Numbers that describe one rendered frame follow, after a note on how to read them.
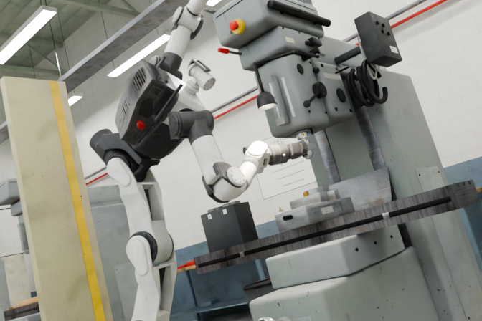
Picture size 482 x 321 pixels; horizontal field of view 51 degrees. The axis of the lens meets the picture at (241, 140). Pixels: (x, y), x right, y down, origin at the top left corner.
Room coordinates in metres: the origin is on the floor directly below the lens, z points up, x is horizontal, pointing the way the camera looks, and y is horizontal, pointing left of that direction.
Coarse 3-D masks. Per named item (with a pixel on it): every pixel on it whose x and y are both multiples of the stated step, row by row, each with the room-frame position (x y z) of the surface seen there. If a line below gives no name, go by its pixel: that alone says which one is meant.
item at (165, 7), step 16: (160, 0) 4.82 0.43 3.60; (176, 0) 4.86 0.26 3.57; (144, 16) 5.01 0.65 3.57; (160, 16) 5.11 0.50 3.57; (128, 32) 5.27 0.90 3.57; (144, 32) 5.37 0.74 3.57; (112, 48) 5.55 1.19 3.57; (128, 48) 5.67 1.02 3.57; (80, 64) 5.79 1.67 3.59; (96, 64) 5.88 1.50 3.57; (64, 80) 6.08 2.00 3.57; (80, 80) 6.22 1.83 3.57; (240, 96) 7.32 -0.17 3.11; (256, 96) 7.16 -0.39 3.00; (224, 112) 7.57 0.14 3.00; (0, 128) 7.20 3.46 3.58
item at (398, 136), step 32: (416, 96) 2.58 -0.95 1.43; (352, 128) 2.33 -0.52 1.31; (384, 128) 2.24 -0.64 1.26; (416, 128) 2.46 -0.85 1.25; (320, 160) 2.46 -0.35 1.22; (352, 160) 2.36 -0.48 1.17; (384, 160) 2.27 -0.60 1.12; (416, 160) 2.34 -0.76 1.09; (416, 192) 2.24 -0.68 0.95; (416, 224) 2.24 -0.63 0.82; (448, 224) 2.43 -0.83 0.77; (448, 256) 2.32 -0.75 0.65; (448, 288) 2.24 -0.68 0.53; (480, 288) 2.52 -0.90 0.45; (448, 320) 2.24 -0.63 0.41; (480, 320) 2.42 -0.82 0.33
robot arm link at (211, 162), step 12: (192, 144) 1.77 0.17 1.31; (204, 144) 1.75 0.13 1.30; (216, 144) 1.77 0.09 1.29; (204, 156) 1.74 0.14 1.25; (216, 156) 1.74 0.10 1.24; (204, 168) 1.73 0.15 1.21; (216, 168) 1.71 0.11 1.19; (228, 168) 1.73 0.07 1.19; (204, 180) 1.76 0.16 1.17; (216, 180) 1.75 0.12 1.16; (228, 180) 1.70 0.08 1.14; (240, 180) 1.73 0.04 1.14
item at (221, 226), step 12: (228, 204) 2.36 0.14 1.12; (240, 204) 2.36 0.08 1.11; (204, 216) 2.43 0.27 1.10; (216, 216) 2.39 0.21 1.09; (228, 216) 2.35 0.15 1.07; (240, 216) 2.34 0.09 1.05; (204, 228) 2.44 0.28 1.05; (216, 228) 2.40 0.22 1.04; (228, 228) 2.36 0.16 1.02; (240, 228) 2.33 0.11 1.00; (252, 228) 2.40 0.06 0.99; (216, 240) 2.41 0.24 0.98; (228, 240) 2.37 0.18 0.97; (240, 240) 2.33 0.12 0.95; (252, 240) 2.38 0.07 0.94
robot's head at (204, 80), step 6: (192, 66) 1.92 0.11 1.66; (192, 72) 1.92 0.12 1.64; (198, 72) 1.91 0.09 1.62; (204, 72) 1.91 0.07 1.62; (198, 78) 1.91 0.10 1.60; (204, 78) 1.90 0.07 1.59; (210, 78) 1.90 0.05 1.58; (192, 84) 1.93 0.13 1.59; (198, 84) 1.92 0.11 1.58; (204, 84) 1.90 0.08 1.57; (210, 84) 1.93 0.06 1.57; (198, 90) 1.95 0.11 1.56; (204, 90) 1.94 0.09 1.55
